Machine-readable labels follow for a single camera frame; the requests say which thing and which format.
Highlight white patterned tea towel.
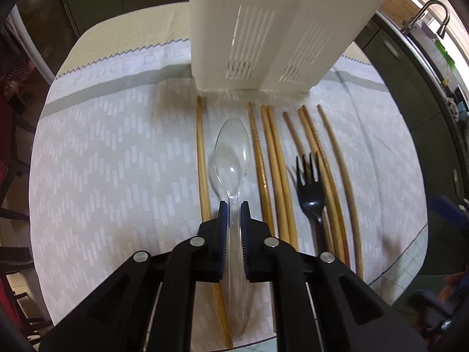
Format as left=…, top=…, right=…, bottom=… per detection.
left=28, top=38, right=429, bottom=351

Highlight black plastic fork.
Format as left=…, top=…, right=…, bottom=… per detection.
left=296, top=153, right=327, bottom=255

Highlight clear plastic spoon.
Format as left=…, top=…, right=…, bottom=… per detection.
left=214, top=118, right=254, bottom=339

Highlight light wooden chopstick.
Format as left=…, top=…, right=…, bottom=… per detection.
left=267, top=106, right=298, bottom=250
left=260, top=105, right=290, bottom=243

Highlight red-tipped wooden chopstick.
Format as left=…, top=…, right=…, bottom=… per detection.
left=300, top=105, right=351, bottom=267

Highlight white slotted utensil holder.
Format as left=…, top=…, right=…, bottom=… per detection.
left=188, top=0, right=385, bottom=93

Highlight green lower cabinets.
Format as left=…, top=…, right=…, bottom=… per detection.
left=353, top=10, right=467, bottom=276

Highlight steel kitchen faucet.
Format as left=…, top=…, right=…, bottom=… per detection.
left=400, top=0, right=451, bottom=40

